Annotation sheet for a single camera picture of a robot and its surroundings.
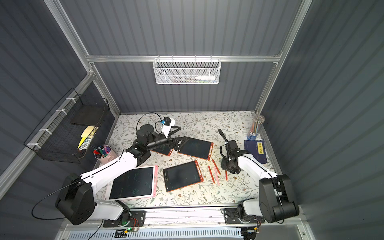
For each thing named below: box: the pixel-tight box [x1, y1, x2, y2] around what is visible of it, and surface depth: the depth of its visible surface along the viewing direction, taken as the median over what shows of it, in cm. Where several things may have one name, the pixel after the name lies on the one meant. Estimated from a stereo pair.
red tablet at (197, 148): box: [177, 136, 214, 161], surface depth 101 cm
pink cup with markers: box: [92, 144, 118, 165], surface depth 86 cm
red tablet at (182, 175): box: [162, 160, 204, 193], surface depth 92 cm
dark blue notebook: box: [244, 139, 268, 164], surface depth 101 cm
